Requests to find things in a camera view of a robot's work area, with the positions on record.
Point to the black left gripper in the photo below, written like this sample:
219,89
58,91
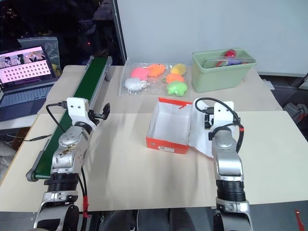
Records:
94,116

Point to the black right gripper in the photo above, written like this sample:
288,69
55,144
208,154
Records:
209,119

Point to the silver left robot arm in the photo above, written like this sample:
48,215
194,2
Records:
68,140

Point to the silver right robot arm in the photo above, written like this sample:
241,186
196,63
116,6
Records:
228,163

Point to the green conveyor belt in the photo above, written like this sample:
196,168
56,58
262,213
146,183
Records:
79,96

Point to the orange cardboard box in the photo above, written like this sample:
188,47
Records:
168,125

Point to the white soft toy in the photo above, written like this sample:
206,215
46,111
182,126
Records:
133,84

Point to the light green plastic bin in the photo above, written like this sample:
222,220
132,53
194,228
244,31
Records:
216,77

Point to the green star soft toy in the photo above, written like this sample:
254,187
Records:
177,87

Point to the pink soft toy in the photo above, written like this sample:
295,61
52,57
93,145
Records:
139,72

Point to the small orange soft toy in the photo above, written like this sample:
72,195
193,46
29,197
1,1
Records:
175,78

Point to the clear plastic toy bag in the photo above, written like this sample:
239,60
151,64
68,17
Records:
154,84

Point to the yellow soft toy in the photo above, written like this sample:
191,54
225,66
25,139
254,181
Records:
178,68

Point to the orange fish soft toy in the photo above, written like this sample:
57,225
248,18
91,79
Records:
156,69

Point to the red colourful toy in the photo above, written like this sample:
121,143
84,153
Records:
231,54

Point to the grey and red equipment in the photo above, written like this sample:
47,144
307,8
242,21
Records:
294,111

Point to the open grey laptop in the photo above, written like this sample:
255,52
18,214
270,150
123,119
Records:
24,72

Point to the dark rounded shape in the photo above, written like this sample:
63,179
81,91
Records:
124,221

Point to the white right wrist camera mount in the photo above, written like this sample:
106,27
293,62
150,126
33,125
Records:
223,113

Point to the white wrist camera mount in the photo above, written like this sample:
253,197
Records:
223,113
77,108

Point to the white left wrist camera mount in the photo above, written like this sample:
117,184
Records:
77,108

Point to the grey metal post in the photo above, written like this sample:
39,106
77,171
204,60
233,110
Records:
120,31

